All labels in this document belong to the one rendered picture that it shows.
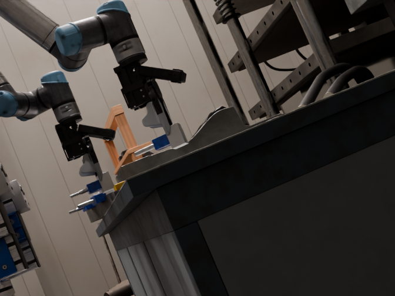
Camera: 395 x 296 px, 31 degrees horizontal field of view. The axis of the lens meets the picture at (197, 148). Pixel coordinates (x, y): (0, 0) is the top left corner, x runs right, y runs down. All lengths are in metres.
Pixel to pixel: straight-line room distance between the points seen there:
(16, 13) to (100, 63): 6.85
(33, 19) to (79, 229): 6.63
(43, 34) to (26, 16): 0.06
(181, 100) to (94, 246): 2.03
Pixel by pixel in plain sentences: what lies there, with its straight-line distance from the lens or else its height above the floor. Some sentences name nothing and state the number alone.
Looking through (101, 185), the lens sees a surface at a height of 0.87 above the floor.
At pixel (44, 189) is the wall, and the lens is 8.46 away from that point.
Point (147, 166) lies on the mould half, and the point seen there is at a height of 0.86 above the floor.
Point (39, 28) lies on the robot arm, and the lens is 1.89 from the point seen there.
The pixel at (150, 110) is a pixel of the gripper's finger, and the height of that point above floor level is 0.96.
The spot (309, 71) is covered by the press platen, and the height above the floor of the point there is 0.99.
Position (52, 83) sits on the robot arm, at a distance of 2.20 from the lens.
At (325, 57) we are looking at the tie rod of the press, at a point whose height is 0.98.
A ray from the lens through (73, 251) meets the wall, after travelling 8.41.
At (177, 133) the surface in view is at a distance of 1.73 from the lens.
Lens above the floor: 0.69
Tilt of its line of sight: 5 degrees up
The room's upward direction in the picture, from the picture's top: 23 degrees counter-clockwise
